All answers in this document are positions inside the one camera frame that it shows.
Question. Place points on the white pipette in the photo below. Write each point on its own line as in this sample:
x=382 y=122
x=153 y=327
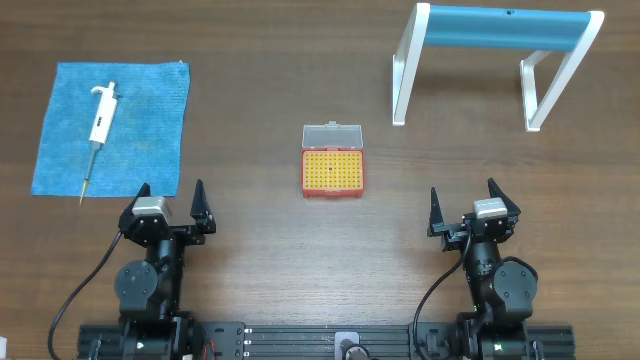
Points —
x=102 y=120

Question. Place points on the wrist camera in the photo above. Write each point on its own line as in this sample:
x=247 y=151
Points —
x=150 y=205
x=490 y=206

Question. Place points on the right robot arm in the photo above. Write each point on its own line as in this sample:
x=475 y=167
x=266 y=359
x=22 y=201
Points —
x=515 y=290

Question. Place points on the white and blue stand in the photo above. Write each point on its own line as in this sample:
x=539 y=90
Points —
x=500 y=27

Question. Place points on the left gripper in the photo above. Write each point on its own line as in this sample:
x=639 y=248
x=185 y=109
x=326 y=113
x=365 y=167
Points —
x=150 y=231

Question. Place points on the red and yellow tip box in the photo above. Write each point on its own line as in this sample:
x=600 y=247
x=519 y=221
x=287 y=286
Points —
x=332 y=175

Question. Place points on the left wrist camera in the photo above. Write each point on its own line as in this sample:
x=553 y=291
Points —
x=150 y=205

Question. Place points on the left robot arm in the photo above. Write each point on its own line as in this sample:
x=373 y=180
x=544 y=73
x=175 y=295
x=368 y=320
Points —
x=135 y=285

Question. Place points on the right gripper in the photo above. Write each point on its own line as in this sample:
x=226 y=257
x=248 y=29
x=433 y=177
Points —
x=487 y=230

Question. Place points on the mounting rail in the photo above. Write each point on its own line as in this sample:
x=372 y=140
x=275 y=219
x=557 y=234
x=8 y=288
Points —
x=290 y=340

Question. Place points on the blue cloth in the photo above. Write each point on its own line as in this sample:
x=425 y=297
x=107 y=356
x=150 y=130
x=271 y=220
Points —
x=145 y=130

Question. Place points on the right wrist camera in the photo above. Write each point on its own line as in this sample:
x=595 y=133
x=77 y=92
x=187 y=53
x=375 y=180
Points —
x=490 y=206

